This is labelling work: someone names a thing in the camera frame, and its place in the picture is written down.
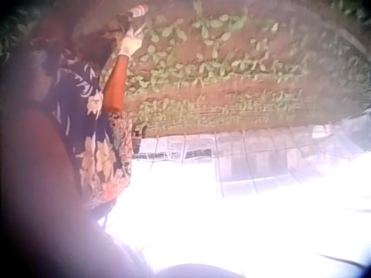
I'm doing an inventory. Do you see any bed of green seedlings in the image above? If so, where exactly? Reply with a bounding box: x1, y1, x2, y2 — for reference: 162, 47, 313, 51
100, 0, 371, 137

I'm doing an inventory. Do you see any person's right hand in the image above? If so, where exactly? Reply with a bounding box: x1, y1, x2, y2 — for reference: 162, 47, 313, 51
117, 24, 146, 60

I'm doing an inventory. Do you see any white greenhouse mesh wall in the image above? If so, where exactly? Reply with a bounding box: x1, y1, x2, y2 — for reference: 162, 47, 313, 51
132, 124, 371, 200

